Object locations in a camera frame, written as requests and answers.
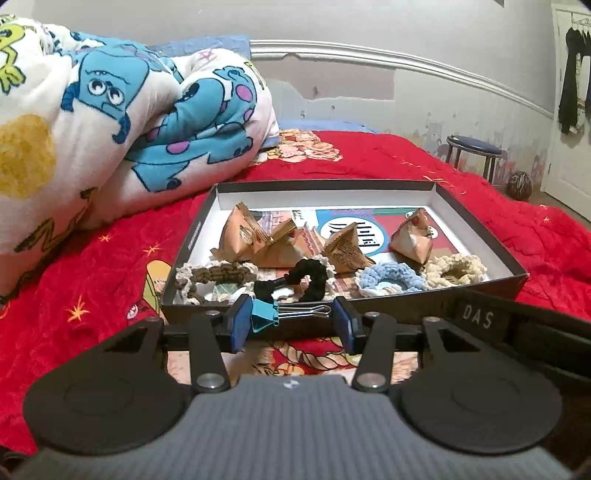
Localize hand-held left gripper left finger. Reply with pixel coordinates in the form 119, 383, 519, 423
99, 295, 254, 393

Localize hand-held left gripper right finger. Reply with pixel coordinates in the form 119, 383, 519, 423
332, 295, 481, 393

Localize blue binder clip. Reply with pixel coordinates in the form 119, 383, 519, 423
249, 296, 333, 333

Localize light blue crochet scrunchie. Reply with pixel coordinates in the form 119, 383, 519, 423
355, 263, 428, 298

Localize black crochet scrunchie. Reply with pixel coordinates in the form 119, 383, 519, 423
253, 258, 335, 303

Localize brown pyramid paper packet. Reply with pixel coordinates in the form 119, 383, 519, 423
252, 218, 308, 268
322, 222, 376, 275
389, 208, 437, 265
211, 202, 271, 261

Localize black cardboard box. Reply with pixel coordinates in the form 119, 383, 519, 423
159, 181, 529, 328

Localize cream crochet scrunchie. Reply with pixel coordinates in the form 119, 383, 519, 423
418, 253, 488, 291

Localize beige lace-edged crochet scrunchie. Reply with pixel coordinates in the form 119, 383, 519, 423
174, 259, 259, 305

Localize colourful textbook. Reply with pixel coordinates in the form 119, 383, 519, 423
249, 207, 458, 287

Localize red embroidered blanket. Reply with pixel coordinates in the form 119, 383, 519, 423
0, 129, 591, 455

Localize brown striped ball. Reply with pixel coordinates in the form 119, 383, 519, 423
506, 171, 534, 200

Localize white door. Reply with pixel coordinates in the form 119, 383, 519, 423
542, 4, 591, 208

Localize round metal-legged stool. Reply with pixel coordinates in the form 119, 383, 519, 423
445, 135, 504, 185

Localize cartoon monster printed blanket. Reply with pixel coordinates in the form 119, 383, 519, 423
0, 14, 280, 301

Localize hanging dark clothes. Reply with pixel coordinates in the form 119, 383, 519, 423
558, 25, 591, 136

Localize silver headboard rail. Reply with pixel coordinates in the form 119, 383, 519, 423
249, 39, 555, 118

